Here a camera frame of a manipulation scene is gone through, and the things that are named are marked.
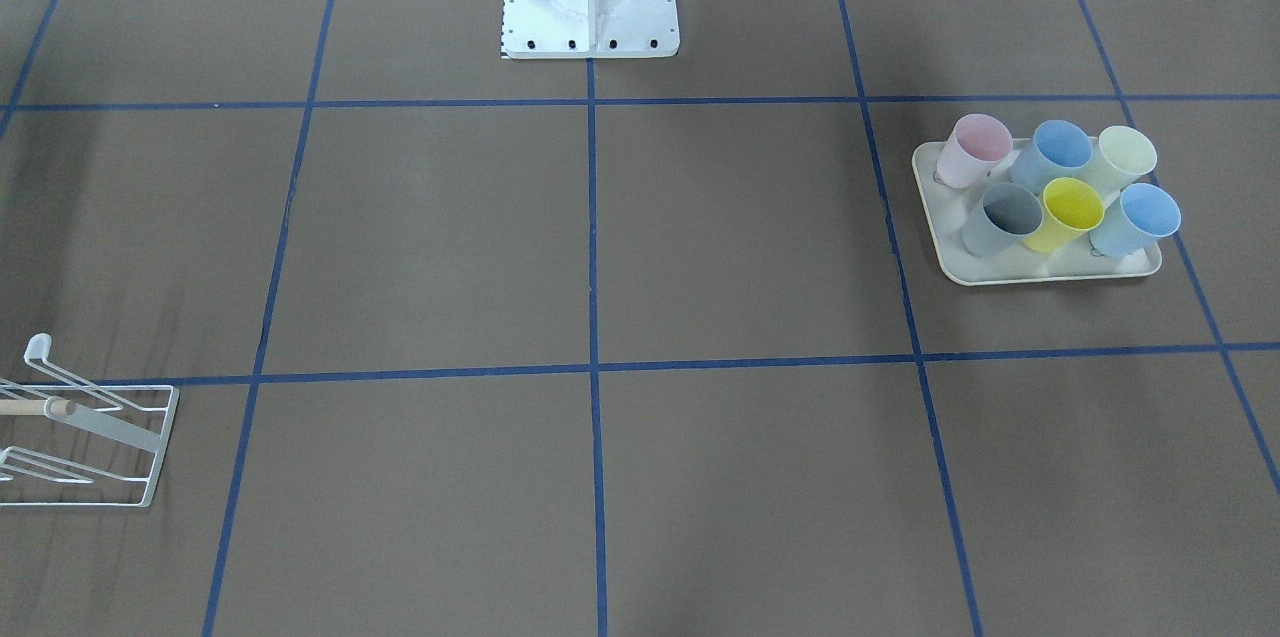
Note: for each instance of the pale cream plastic cup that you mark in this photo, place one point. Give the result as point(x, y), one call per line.
point(1120, 156)

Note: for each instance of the light blue plastic cup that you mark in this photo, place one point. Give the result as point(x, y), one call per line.
point(1141, 215)

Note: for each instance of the pink plastic cup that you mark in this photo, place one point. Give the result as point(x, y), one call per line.
point(976, 145)

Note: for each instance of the grey plastic cup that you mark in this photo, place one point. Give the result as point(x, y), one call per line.
point(1006, 213)

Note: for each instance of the yellow plastic cup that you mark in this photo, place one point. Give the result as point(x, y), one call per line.
point(1070, 208)

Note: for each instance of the wooden rack dowel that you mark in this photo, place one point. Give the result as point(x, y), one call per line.
point(50, 408)

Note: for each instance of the cream plastic tray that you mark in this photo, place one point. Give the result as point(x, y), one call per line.
point(946, 210)

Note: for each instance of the white wire cup rack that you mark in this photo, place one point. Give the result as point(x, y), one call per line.
point(109, 454)

